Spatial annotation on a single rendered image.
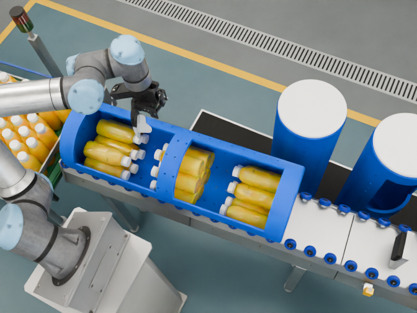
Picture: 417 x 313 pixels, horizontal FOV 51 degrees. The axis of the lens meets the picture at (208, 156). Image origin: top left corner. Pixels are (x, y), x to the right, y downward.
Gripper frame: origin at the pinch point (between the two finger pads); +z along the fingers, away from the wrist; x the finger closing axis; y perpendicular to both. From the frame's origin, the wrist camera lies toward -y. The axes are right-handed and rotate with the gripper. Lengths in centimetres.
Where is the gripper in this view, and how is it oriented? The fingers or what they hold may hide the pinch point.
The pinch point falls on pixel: (147, 118)
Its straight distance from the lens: 140.8
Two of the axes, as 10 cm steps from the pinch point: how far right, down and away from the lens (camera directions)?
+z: 0.9, 4.5, 8.9
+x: 3.7, -8.5, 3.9
